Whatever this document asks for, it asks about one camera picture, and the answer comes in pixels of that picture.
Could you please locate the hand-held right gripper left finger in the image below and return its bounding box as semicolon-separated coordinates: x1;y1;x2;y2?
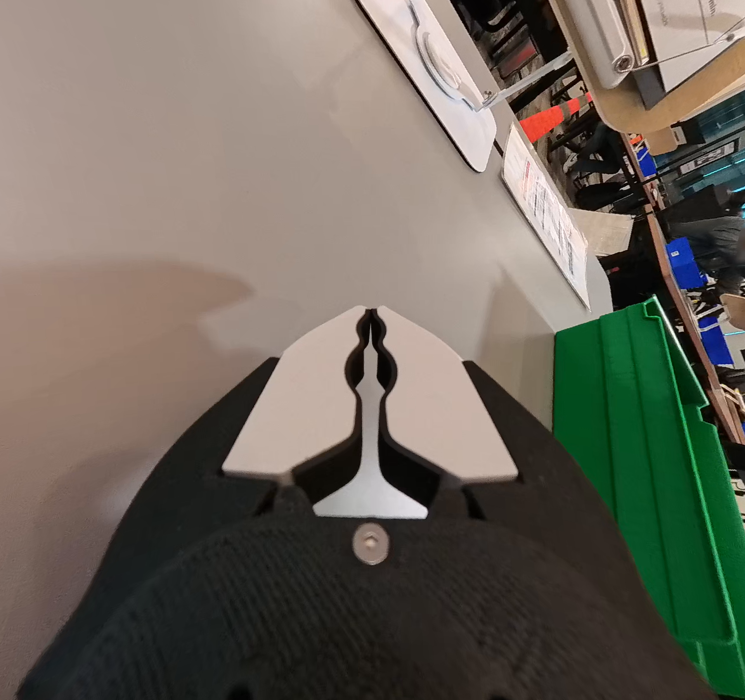
221;305;376;487

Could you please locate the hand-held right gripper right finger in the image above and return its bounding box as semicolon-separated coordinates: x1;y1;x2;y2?
372;305;520;487

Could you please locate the grey desk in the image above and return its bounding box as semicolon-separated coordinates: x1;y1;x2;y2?
0;0;613;700

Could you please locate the green plastic bin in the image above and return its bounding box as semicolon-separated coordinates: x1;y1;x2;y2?
553;296;745;695

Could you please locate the laminated paper sheet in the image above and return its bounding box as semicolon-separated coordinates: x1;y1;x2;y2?
502;124;591;310

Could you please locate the long wooden table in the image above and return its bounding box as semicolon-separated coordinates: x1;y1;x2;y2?
620;130;745;445

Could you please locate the blue plastic bin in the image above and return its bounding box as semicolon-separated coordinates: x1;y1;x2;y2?
698;316;734;366
666;239;708;289

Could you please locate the orange traffic cone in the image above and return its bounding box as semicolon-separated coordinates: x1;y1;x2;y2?
519;92;594;143

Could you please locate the wooden backing board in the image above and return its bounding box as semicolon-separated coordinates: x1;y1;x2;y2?
530;0;745;133

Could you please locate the white tablet stand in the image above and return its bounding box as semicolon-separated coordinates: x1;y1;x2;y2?
347;0;633;173

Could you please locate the printed paper sheet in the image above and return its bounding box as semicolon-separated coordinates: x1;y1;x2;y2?
623;0;745;93

